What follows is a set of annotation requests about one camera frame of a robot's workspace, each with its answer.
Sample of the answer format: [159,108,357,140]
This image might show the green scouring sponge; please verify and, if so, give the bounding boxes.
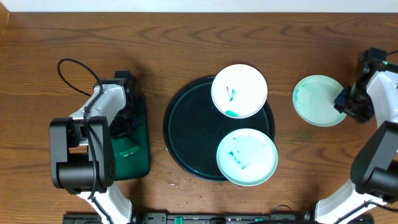
[120,146,140,157]

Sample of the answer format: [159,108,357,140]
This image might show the mint plate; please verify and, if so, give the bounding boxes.
[216,128,279,187]
[292,75,346,127]

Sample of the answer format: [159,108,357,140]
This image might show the white plate with green stain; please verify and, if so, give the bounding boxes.
[211,64,268,119]

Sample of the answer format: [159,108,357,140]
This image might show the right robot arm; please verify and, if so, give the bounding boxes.
[313,61,397,223]

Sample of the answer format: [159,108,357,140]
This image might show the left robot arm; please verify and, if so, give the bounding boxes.
[49,74,150,223]

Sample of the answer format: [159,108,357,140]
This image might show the rectangular dark green tray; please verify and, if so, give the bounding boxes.
[112,98,150,181]

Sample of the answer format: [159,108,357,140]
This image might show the round dark green tray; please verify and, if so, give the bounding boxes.
[163,77,275,182]

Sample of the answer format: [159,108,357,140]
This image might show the mint plate front on tray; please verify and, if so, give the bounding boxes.
[216,128,279,187]

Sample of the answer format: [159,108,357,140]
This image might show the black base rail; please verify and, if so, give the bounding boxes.
[62,213,375,224]

